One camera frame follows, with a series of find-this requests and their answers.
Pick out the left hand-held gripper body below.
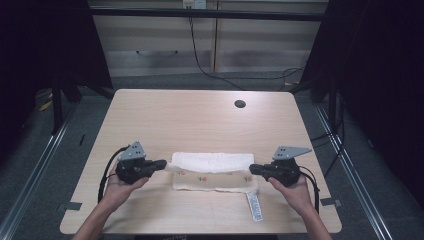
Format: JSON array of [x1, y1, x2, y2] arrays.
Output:
[[114, 140, 155, 186]]

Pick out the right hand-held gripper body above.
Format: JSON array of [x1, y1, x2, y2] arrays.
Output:
[[266, 145, 313, 188]]

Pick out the white towel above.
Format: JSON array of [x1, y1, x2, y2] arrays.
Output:
[[165, 151, 265, 223]]

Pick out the person's right hand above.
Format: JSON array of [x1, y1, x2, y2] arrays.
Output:
[[268, 173, 317, 216]]

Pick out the person's left hand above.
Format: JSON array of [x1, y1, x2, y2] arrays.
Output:
[[103, 162, 150, 210]]

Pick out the grey tape piece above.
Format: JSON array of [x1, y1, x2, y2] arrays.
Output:
[[56, 201, 83, 212], [320, 197, 343, 208]]

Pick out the black metal stand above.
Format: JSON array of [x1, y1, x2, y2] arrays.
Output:
[[50, 74, 65, 136], [327, 75, 338, 132]]

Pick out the yellow object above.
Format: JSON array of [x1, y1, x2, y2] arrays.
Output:
[[38, 92, 54, 112]]

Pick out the dark curtain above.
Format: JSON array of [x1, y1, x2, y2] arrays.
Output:
[[300, 0, 424, 209], [0, 0, 113, 161]]

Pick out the black horizontal metal bar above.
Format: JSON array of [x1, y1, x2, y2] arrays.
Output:
[[89, 7, 327, 23]]

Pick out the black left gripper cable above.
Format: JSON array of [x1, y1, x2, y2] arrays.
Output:
[[97, 145, 130, 205]]

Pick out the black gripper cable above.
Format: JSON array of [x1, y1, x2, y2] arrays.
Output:
[[97, 145, 130, 205], [298, 165, 321, 215]]

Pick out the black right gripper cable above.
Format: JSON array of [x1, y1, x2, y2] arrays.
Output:
[[298, 165, 321, 215]]

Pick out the black floor cables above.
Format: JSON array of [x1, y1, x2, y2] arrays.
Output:
[[310, 94, 346, 178]]

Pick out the aluminium floor rail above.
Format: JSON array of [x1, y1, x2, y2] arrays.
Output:
[[314, 105, 395, 240], [0, 108, 77, 240]]

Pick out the long black wall cable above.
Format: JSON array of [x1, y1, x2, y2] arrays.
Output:
[[188, 16, 305, 92]]

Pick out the thin black wall handle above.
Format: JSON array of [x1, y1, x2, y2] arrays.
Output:
[[135, 49, 180, 57]]

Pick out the white wall outlet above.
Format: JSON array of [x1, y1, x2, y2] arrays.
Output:
[[181, 0, 208, 10]]

